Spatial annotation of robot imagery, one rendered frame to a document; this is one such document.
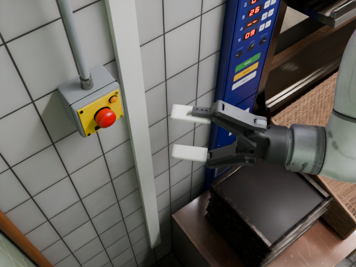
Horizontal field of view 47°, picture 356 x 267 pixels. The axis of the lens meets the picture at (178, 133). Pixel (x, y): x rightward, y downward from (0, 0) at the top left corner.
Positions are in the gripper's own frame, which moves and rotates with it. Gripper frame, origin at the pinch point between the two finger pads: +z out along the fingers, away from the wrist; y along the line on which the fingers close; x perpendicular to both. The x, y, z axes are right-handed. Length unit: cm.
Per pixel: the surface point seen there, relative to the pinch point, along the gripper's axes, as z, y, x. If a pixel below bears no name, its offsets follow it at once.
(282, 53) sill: -25, 30, 53
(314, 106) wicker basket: -47, 71, 66
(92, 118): 16.8, -0.3, 0.9
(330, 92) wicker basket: -53, 69, 73
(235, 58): -10.1, 13.2, 33.3
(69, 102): 20.2, -4.9, 0.7
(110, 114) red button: 13.2, -1.6, 1.5
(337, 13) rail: -33, 2, 40
